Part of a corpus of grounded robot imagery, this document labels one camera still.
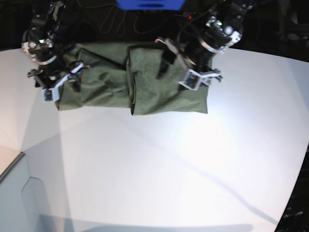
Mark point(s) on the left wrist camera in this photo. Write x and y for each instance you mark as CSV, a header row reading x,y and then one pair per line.
x,y
191,81

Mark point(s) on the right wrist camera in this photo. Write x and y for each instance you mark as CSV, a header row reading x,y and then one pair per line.
x,y
50,95

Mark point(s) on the blue box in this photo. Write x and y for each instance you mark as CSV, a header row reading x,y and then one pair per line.
x,y
135,5

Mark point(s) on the black power strip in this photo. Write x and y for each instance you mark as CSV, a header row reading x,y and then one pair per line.
x,y
190,15

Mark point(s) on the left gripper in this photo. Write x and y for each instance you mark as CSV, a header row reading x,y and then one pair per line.
x,y
172,53

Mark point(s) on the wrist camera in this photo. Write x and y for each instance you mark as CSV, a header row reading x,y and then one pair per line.
x,y
50,95
191,81

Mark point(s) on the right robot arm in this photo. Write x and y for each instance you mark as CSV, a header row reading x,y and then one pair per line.
x,y
47,44

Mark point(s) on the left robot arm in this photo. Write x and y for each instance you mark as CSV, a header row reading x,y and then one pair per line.
x,y
201,38

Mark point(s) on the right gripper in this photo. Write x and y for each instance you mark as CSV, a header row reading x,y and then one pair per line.
x,y
48,77

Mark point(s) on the green t-shirt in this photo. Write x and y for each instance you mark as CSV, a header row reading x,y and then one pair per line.
x,y
126,75

